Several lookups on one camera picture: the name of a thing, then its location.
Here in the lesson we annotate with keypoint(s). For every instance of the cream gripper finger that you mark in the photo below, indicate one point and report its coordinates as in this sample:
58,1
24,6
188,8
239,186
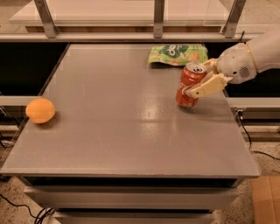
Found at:
214,84
211,65

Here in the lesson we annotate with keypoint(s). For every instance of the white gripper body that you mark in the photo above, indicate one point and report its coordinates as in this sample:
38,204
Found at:
235,65

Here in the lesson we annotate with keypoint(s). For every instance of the red coke can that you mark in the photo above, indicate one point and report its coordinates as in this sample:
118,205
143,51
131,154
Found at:
192,74

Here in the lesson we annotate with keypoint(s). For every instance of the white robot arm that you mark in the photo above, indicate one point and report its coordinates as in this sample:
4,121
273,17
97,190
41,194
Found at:
265,52

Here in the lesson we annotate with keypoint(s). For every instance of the green chip bag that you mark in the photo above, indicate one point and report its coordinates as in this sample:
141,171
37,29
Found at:
178,54

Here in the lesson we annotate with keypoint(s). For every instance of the cardboard box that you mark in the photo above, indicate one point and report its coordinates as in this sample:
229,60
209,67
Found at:
266,199

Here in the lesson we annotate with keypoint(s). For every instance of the orange fruit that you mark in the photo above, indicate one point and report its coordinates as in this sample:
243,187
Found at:
40,110

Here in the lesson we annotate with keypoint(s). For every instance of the metal frame railing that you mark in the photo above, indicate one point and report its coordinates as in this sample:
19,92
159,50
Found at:
136,20

